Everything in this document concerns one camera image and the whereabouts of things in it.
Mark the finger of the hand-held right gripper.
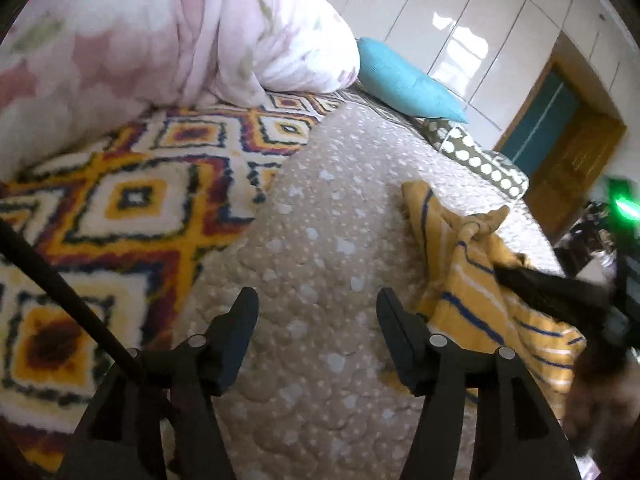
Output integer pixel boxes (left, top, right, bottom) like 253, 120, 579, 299
492, 265, 616, 333

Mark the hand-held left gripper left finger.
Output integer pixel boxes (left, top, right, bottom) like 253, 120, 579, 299
52, 287, 260, 480

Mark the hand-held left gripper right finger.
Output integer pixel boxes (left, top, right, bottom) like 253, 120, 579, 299
376, 287, 583, 480

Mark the yellow striped knit garment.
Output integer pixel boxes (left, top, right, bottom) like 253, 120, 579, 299
387, 180, 588, 421

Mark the brown wooden door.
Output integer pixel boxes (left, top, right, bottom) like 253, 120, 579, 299
525, 77, 628, 246

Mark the beige quilted dotted bedspread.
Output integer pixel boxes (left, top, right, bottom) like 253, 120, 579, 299
160, 87, 571, 480

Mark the green white-dotted bolster pillow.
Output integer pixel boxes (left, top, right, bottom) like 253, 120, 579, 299
422, 119, 530, 201

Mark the teal door panel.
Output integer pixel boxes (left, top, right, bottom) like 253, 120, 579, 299
500, 70, 581, 176

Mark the colourful diamond pattern blanket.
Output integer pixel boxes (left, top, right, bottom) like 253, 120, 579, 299
0, 91, 346, 476

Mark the teal pillow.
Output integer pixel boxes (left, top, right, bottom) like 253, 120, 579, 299
356, 37, 468, 125

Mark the white glossy wardrobe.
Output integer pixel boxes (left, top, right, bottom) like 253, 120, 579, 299
280, 0, 626, 151

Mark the pink floral duvet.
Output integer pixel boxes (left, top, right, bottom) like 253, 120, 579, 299
0, 0, 361, 181

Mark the black cable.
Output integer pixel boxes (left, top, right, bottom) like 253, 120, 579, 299
0, 220, 146, 381

